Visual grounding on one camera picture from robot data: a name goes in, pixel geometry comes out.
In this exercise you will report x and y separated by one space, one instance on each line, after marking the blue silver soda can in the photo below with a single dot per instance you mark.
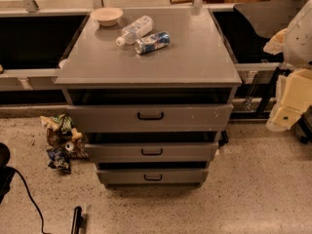
152 42

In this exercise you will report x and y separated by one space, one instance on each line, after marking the grey bottom drawer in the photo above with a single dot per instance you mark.
170 176

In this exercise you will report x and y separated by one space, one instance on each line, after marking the grey top drawer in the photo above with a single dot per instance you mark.
149 118

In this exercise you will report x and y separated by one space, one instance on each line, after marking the grey drawer cabinet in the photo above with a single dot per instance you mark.
195 68

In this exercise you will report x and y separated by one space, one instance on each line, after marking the black cylindrical tool on floor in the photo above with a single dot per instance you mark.
77 220

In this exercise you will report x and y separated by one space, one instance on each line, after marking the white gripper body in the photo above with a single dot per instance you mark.
299 41

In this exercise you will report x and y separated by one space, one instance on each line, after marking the black tray table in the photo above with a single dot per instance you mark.
269 17

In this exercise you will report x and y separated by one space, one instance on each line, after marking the black device at left edge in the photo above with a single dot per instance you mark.
6 173

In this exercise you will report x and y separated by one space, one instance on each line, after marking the brown snack bag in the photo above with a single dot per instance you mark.
71 143

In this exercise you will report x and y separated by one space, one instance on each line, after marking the blue snack bag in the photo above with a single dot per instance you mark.
58 160

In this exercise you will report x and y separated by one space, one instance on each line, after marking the green white snack bag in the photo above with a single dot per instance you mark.
62 122

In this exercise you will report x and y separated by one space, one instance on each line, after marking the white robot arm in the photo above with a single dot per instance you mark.
298 43

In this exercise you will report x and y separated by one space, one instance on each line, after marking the wooden stick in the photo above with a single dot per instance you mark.
180 1

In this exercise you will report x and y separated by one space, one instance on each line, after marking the grey middle drawer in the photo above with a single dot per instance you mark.
151 152

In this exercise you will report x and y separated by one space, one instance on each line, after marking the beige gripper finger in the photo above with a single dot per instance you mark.
276 44

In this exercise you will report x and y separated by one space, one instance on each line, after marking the beige bowl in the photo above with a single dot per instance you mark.
106 16

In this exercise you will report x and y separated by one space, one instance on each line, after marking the grey drawer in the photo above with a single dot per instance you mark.
170 176
149 118
151 152

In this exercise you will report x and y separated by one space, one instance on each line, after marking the clear plastic water bottle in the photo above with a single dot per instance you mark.
135 30

